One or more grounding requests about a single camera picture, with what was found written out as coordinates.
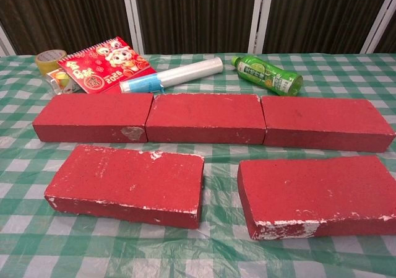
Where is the red brick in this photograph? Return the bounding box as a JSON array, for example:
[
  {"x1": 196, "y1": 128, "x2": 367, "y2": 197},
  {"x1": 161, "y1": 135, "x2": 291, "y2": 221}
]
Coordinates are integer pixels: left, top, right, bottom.
[
  {"x1": 44, "y1": 144, "x2": 205, "y2": 230},
  {"x1": 32, "y1": 92, "x2": 155, "y2": 144},
  {"x1": 236, "y1": 154, "x2": 396, "y2": 241},
  {"x1": 145, "y1": 93, "x2": 267, "y2": 145},
  {"x1": 260, "y1": 95, "x2": 390, "y2": 153}
]

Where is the green drink bottle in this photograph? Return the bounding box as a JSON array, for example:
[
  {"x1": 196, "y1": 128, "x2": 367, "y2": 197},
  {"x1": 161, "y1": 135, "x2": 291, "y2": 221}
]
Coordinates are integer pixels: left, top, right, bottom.
[{"x1": 231, "y1": 54, "x2": 304, "y2": 97}]

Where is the red spiral desk calendar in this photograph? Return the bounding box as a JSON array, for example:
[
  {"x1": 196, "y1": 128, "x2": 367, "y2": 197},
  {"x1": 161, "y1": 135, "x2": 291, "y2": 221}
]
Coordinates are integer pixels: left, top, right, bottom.
[{"x1": 57, "y1": 36, "x2": 157, "y2": 94}]

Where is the white screen frame post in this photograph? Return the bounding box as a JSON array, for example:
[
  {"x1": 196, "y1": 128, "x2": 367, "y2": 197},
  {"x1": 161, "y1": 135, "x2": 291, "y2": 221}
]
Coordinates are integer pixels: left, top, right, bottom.
[
  {"x1": 120, "y1": 0, "x2": 145, "y2": 56},
  {"x1": 248, "y1": 0, "x2": 275, "y2": 54},
  {"x1": 360, "y1": 0, "x2": 396, "y2": 54},
  {"x1": 0, "y1": 24, "x2": 15, "y2": 56}
]

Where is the clear plastic bag roll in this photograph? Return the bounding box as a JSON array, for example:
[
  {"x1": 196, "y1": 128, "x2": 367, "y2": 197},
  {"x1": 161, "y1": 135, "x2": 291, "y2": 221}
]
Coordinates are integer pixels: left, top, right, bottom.
[{"x1": 119, "y1": 56, "x2": 223, "y2": 94}]

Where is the small clear fruit print box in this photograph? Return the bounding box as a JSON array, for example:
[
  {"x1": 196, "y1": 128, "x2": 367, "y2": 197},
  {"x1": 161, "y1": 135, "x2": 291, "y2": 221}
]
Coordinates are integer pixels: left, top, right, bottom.
[{"x1": 45, "y1": 68, "x2": 82, "y2": 94}]

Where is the green white checked tablecloth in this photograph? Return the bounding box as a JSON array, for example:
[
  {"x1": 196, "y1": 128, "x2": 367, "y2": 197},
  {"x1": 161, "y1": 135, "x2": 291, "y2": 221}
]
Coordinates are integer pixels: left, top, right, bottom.
[{"x1": 0, "y1": 52, "x2": 396, "y2": 278}]

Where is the red brick front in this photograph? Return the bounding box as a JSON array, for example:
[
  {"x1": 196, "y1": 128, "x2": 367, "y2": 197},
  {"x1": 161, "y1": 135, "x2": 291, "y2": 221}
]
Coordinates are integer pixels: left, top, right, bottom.
[{"x1": 236, "y1": 154, "x2": 396, "y2": 241}]

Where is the dark ribbed screen panel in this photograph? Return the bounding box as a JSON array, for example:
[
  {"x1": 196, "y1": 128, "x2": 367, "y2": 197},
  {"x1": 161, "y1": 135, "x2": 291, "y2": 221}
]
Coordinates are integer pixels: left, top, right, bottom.
[
  {"x1": 0, "y1": 0, "x2": 134, "y2": 56},
  {"x1": 262, "y1": 0, "x2": 392, "y2": 54},
  {"x1": 132, "y1": 0, "x2": 259, "y2": 55},
  {"x1": 376, "y1": 17, "x2": 396, "y2": 54}
]

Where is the yellowish packing tape roll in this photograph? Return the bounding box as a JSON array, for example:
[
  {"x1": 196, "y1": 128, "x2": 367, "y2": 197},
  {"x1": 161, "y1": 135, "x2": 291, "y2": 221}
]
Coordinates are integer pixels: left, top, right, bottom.
[{"x1": 34, "y1": 49, "x2": 67, "y2": 76}]

